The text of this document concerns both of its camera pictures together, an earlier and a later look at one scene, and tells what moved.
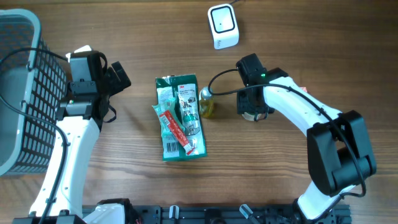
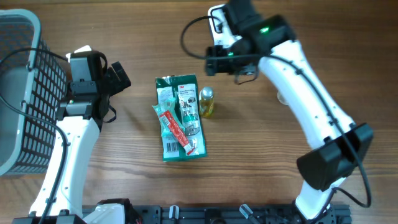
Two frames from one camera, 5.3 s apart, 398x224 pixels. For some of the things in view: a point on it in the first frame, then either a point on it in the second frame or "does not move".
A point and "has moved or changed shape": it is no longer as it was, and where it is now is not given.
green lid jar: [251, 116] has moved or changed shape
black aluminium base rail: [232, 214] does not move
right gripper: [242, 106] to [217, 63]
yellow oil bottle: [206, 102] does not move
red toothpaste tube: [167, 116] does not move
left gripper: [114, 84] does not move
